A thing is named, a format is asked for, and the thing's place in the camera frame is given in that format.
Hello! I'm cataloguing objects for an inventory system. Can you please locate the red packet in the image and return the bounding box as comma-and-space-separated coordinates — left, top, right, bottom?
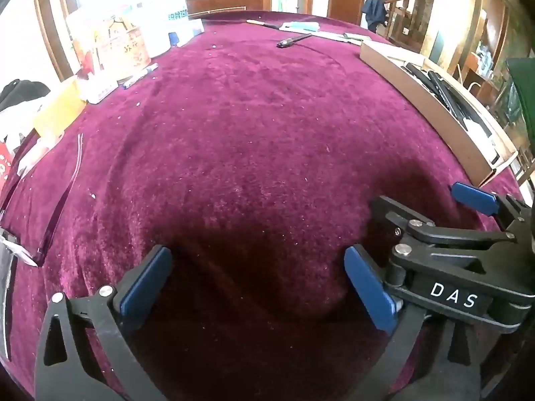
0, 141, 14, 190

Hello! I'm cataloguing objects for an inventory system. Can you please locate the black cloth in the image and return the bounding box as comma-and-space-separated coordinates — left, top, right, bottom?
0, 79, 51, 111

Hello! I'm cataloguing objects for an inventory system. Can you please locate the white charger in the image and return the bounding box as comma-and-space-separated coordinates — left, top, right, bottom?
462, 118, 504, 165

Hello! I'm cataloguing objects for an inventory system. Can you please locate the orange printed box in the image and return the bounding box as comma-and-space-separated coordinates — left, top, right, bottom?
71, 19, 151, 77

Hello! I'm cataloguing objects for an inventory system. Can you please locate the dark jacket on post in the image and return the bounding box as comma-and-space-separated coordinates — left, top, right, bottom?
361, 0, 390, 33

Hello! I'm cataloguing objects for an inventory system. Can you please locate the white marker pen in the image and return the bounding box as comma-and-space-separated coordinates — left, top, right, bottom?
122, 62, 159, 90

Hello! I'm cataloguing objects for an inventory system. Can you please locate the thin black pen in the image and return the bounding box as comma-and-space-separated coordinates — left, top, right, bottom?
277, 32, 313, 48

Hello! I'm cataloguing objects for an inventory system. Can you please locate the maroon velvet tablecloth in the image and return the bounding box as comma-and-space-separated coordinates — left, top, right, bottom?
0, 8, 527, 401

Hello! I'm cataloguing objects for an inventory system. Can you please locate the dark green board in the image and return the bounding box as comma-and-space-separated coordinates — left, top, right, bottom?
505, 57, 535, 128

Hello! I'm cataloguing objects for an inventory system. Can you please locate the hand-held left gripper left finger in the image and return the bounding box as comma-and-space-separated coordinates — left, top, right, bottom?
34, 244, 174, 401

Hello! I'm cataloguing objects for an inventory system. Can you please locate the small white printed box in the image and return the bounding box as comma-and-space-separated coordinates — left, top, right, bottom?
168, 19, 205, 47

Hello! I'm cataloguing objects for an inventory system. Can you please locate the white plastic jar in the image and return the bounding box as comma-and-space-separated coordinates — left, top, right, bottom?
125, 4, 172, 57

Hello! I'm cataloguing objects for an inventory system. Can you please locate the wooden staircase railing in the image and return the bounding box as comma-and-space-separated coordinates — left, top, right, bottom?
378, 0, 437, 53

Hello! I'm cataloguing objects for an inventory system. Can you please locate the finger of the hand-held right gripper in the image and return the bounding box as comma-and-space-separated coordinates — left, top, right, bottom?
450, 181, 531, 235
370, 195, 535, 285

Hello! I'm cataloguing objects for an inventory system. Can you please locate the yellow box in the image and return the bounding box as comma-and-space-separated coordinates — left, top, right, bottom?
32, 77, 88, 138

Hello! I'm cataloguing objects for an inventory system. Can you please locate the clear plastic tube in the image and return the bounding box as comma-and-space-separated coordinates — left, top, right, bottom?
35, 133, 85, 267

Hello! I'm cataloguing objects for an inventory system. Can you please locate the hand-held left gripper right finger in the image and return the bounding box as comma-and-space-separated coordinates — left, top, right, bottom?
344, 244, 486, 401

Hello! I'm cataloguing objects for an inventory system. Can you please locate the gold panel wooden screen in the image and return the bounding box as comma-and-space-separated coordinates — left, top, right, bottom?
426, 0, 508, 80

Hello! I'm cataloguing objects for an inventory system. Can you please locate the white barcode box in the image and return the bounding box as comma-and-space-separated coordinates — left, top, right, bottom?
79, 76, 120, 104

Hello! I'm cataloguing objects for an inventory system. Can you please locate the shallow cardboard box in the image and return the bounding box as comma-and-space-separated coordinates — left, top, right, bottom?
359, 41, 520, 188

